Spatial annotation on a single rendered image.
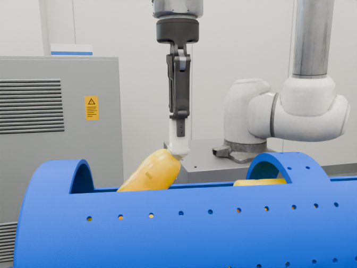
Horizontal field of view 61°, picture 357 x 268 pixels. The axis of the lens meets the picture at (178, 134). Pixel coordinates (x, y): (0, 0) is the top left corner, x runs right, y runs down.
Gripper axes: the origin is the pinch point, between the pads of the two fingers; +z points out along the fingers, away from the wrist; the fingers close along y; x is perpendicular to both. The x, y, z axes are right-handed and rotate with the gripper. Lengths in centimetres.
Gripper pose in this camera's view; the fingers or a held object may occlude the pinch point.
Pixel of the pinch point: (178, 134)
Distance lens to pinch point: 57.1
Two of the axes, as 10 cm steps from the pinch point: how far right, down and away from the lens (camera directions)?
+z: 0.1, 9.8, 2.2
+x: 9.9, -0.3, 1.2
